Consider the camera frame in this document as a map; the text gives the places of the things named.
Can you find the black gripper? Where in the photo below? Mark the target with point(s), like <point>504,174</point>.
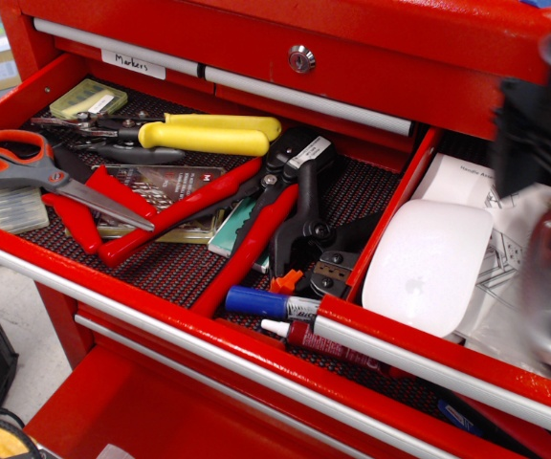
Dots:
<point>521,152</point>

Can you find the open right red drawer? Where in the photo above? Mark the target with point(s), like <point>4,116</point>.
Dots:
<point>479,377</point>

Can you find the open red drawer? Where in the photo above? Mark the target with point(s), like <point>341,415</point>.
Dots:
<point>479,377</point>
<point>158,381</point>

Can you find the silver drawer lock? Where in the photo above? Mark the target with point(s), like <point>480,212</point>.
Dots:
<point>301,59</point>

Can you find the teal and white box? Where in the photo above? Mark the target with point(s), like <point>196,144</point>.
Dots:
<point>223,241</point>

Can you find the open left red drawer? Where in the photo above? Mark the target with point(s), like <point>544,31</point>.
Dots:
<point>158,381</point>

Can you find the white instruction paper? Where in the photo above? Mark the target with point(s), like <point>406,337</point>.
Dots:
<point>452,180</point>

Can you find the white computer mouse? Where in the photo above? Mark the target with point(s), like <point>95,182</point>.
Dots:
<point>426,264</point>

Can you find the plastic bag of hardware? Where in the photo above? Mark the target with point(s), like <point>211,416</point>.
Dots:
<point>500,336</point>

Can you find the black crimping tool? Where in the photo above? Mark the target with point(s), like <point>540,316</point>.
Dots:
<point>306,241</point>

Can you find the orange plastic piece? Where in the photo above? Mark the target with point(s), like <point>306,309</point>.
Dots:
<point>287,283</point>

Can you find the red tool chest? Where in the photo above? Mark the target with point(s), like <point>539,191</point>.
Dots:
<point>385,65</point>

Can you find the red threadlocker bottle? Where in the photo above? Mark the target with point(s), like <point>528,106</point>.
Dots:
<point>300,334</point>

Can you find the blue cap marker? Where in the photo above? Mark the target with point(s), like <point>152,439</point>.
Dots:
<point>247,300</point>

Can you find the drill bit package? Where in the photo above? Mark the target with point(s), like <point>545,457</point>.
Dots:
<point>158,187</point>

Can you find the white markers label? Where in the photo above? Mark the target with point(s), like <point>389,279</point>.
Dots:
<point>133,64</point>

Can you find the dark grey pliers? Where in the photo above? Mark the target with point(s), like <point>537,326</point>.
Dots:
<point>129,152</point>

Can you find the green plastic blade case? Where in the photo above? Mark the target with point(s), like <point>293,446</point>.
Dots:
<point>88,96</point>

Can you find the clear plastic bit case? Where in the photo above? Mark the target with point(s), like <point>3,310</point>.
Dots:
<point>22,209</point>

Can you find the red and grey scissors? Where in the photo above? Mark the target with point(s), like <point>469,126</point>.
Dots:
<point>40,170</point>

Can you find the yellow handled snips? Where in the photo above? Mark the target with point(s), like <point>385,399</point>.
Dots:
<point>218,134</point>

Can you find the red handled wire stripper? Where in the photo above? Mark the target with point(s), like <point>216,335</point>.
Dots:
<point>275,191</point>

